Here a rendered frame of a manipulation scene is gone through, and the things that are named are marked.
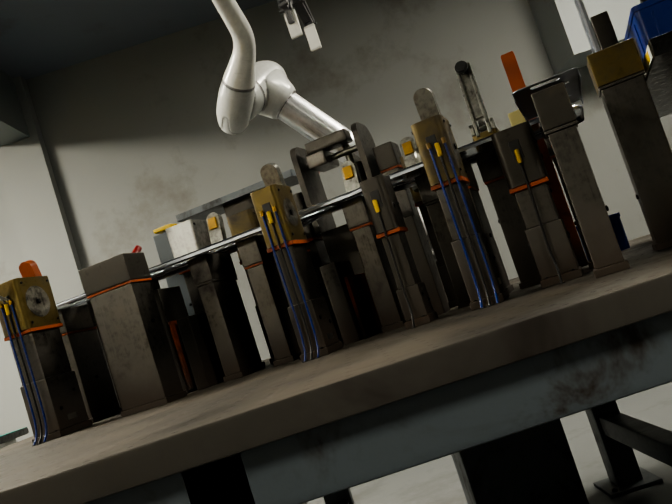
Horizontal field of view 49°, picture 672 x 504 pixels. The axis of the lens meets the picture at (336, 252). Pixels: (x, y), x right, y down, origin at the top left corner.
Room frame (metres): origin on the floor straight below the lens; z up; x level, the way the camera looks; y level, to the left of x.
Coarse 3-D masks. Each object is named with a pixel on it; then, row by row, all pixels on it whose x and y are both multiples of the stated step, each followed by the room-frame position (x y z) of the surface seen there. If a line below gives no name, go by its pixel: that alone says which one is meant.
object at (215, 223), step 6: (210, 216) 1.87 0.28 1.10; (216, 216) 1.86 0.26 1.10; (210, 222) 1.86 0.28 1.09; (216, 222) 1.86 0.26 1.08; (222, 222) 1.87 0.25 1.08; (210, 228) 1.86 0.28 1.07; (216, 228) 1.86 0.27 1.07; (222, 228) 1.86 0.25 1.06; (210, 234) 1.87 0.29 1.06; (216, 234) 1.86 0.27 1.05; (222, 234) 1.86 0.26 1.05; (210, 240) 1.86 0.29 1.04; (216, 240) 1.86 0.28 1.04
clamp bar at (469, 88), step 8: (456, 64) 1.64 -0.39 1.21; (464, 64) 1.63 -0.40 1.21; (456, 72) 1.66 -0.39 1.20; (464, 72) 1.64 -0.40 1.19; (472, 72) 1.65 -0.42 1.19; (464, 80) 1.67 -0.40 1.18; (472, 80) 1.65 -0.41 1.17; (464, 88) 1.66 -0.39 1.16; (472, 88) 1.66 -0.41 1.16; (464, 96) 1.65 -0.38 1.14; (472, 96) 1.66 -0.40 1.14; (480, 96) 1.64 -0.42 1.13; (472, 104) 1.66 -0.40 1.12; (480, 104) 1.64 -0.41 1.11; (472, 112) 1.65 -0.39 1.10; (480, 112) 1.65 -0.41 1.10; (472, 120) 1.64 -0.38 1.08; (488, 120) 1.63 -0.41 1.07; (488, 128) 1.63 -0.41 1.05
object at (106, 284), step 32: (128, 256) 1.57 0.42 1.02; (96, 288) 1.59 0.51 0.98; (128, 288) 1.57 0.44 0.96; (96, 320) 1.60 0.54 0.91; (128, 320) 1.57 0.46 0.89; (160, 320) 1.62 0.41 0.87; (128, 352) 1.58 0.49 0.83; (160, 352) 1.59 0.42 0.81; (128, 384) 1.59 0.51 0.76; (160, 384) 1.56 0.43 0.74
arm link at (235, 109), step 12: (228, 96) 2.18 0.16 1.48; (240, 96) 2.18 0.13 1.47; (252, 96) 2.21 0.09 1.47; (264, 96) 2.29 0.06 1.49; (216, 108) 2.25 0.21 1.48; (228, 108) 2.20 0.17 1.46; (240, 108) 2.21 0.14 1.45; (252, 108) 2.26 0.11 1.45; (228, 120) 2.24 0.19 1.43; (240, 120) 2.24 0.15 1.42; (228, 132) 2.29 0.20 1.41; (240, 132) 2.30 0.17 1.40
